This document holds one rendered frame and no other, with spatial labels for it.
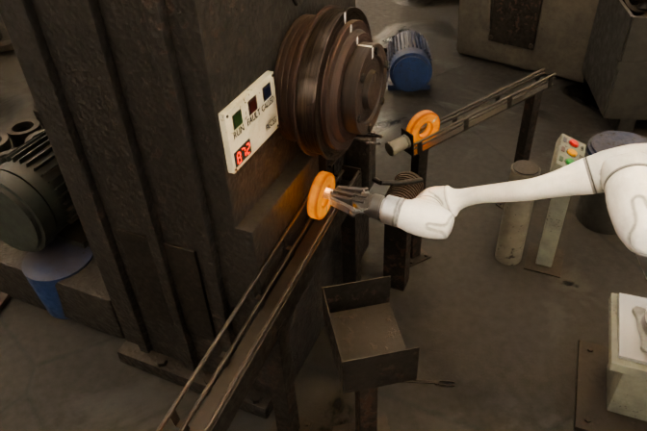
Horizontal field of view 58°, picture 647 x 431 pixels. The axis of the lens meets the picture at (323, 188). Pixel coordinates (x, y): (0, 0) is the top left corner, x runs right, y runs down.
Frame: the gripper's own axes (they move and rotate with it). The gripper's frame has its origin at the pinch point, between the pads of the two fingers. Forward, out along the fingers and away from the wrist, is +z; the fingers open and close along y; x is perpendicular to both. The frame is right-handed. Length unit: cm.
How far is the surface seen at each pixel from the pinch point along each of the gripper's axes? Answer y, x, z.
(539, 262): 83, -79, -73
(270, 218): -17.7, -0.3, 9.1
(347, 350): -36.2, -23.4, -23.5
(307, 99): -1.4, 32.8, 3.7
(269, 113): -5.6, 28.2, 13.9
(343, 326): -29.2, -22.9, -19.5
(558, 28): 279, -45, -54
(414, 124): 64, -9, -12
